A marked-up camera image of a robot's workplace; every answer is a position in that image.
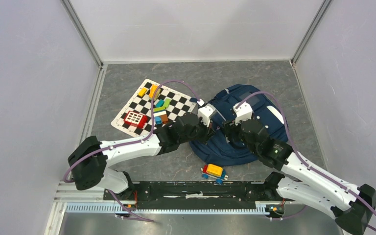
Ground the red window toy block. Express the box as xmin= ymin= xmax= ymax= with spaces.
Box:
xmin=123 ymin=111 xmax=147 ymax=129

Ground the teal toy block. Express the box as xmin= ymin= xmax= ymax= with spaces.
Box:
xmin=155 ymin=99 xmax=165 ymax=108

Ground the navy blue student backpack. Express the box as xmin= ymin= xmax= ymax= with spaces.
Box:
xmin=189 ymin=84 xmax=288 ymax=166

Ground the blue toy block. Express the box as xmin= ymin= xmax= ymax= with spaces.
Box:
xmin=154 ymin=116 xmax=162 ymax=125

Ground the orange brown toy block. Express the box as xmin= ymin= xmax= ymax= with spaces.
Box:
xmin=159 ymin=112 xmax=169 ymax=124

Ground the orange yellow toy block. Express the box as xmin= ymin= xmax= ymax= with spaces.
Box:
xmin=148 ymin=85 xmax=161 ymax=101

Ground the green toy block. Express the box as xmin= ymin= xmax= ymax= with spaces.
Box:
xmin=153 ymin=98 xmax=171 ymax=113

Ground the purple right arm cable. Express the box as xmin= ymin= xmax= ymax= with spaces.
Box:
xmin=235 ymin=91 xmax=376 ymax=235

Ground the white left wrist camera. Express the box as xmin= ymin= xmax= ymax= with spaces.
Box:
xmin=197 ymin=99 xmax=216 ymax=127

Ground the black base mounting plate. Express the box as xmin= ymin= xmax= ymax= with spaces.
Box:
xmin=117 ymin=181 xmax=283 ymax=210

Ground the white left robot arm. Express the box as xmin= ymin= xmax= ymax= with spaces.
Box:
xmin=68 ymin=113 xmax=212 ymax=200

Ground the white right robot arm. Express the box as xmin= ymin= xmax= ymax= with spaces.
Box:
xmin=223 ymin=119 xmax=376 ymax=235

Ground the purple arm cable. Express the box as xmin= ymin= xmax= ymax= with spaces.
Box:
xmin=235 ymin=91 xmax=376 ymax=235
xmin=63 ymin=80 xmax=206 ymax=224

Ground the yellow red toy car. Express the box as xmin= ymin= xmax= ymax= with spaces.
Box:
xmin=201 ymin=164 xmax=229 ymax=185

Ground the slotted cable duct rail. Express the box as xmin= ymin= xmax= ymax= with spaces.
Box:
xmin=66 ymin=202 xmax=269 ymax=215

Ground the black white chessboard mat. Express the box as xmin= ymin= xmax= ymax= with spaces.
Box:
xmin=111 ymin=79 xmax=197 ymax=137

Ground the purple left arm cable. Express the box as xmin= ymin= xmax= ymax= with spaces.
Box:
xmin=63 ymin=80 xmax=206 ymax=224

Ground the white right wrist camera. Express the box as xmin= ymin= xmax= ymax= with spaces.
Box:
xmin=233 ymin=102 xmax=253 ymax=125

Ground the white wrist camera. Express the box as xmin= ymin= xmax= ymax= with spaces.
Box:
xmin=233 ymin=102 xmax=253 ymax=125
xmin=197 ymin=99 xmax=216 ymax=127

